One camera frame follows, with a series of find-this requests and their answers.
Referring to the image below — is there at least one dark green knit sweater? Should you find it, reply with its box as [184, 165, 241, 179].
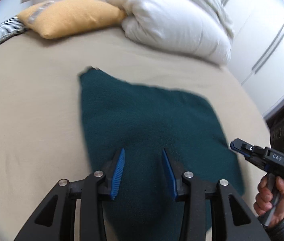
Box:
[79, 68, 244, 240]

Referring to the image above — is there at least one right hand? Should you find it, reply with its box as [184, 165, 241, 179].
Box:
[253, 174, 284, 228]

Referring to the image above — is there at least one beige round bed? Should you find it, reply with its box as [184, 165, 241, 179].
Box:
[0, 28, 270, 240]

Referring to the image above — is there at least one white wardrobe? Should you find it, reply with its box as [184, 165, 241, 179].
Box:
[220, 0, 284, 117]

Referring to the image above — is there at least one white folded duvet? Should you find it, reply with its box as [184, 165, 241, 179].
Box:
[106, 0, 234, 65]

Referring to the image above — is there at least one yellow cushion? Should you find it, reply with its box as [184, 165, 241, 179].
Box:
[17, 0, 127, 40]

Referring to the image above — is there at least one zebra print pillow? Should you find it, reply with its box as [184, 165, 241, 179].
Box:
[0, 16, 29, 45]

